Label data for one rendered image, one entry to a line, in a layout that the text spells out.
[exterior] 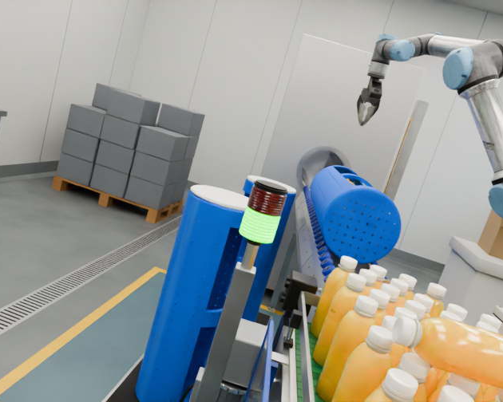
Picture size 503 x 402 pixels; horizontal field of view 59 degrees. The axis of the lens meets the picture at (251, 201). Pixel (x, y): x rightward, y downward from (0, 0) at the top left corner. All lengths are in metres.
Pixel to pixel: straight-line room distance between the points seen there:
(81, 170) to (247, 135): 2.49
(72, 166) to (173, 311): 3.49
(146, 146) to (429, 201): 3.85
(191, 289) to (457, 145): 5.27
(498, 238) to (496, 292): 0.18
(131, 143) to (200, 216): 3.17
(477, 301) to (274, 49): 5.34
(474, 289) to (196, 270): 0.93
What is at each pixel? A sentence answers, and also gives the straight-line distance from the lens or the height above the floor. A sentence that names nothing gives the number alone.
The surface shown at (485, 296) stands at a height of 1.04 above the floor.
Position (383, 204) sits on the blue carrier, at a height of 1.19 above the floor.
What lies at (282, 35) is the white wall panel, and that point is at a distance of 6.51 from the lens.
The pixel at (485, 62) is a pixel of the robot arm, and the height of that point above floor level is 1.70.
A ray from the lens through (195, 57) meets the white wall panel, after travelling 6.72.
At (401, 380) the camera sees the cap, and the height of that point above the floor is 1.11.
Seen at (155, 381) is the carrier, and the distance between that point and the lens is 1.91.
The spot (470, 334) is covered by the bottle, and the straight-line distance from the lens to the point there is 0.69.
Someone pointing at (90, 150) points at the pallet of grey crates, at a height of 0.52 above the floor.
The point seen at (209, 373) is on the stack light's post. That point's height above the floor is 0.88.
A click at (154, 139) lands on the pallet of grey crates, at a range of 4.63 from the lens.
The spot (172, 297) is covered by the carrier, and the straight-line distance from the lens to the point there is 1.74.
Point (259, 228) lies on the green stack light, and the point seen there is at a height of 1.18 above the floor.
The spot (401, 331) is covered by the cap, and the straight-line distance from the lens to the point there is 0.67.
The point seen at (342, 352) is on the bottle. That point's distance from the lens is 0.87.
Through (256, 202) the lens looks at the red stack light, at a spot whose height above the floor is 1.23.
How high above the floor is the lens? 1.37
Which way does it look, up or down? 11 degrees down
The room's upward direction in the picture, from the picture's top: 17 degrees clockwise
